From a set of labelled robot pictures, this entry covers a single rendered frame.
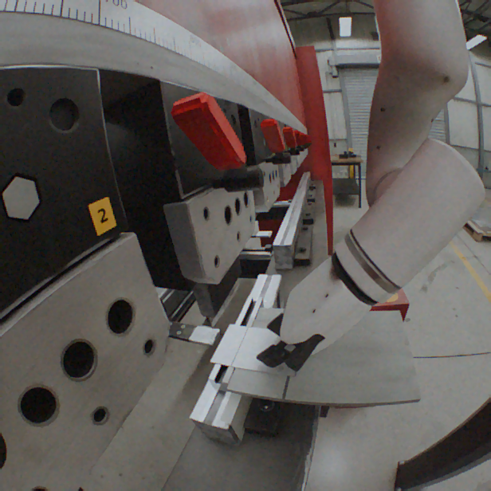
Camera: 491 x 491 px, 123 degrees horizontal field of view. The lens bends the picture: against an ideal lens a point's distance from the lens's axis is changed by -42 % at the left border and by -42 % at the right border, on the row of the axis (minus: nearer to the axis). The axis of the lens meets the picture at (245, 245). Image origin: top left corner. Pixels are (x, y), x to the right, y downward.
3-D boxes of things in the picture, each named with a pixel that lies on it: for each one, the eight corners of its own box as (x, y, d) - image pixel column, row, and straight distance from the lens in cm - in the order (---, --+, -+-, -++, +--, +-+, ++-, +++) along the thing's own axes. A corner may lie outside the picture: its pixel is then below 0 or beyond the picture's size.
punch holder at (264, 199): (265, 215, 35) (250, 107, 34) (216, 218, 38) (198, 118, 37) (280, 193, 50) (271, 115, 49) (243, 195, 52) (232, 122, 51)
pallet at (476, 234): (512, 245, 436) (514, 236, 432) (476, 241, 388) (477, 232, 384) (481, 218, 527) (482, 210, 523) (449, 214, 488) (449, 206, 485)
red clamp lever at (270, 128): (279, 115, 32) (291, 156, 39) (249, 119, 33) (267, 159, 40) (279, 124, 31) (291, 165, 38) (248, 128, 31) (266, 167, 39)
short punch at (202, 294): (219, 329, 29) (201, 264, 24) (206, 327, 30) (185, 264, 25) (243, 284, 36) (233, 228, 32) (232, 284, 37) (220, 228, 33)
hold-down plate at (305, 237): (309, 265, 80) (309, 257, 78) (293, 265, 80) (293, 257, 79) (312, 232, 106) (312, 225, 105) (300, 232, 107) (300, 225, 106)
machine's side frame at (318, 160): (332, 255, 270) (314, 45, 259) (261, 255, 280) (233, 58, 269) (331, 245, 292) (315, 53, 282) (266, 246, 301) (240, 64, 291)
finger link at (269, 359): (285, 333, 29) (256, 354, 33) (280, 353, 27) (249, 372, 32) (305, 345, 30) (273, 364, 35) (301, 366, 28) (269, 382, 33)
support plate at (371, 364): (418, 402, 36) (421, 398, 35) (227, 392, 34) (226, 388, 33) (398, 314, 46) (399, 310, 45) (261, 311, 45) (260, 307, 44)
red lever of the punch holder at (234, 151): (215, 81, 13) (265, 174, 19) (153, 103, 15) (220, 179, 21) (209, 103, 11) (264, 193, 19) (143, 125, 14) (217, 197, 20)
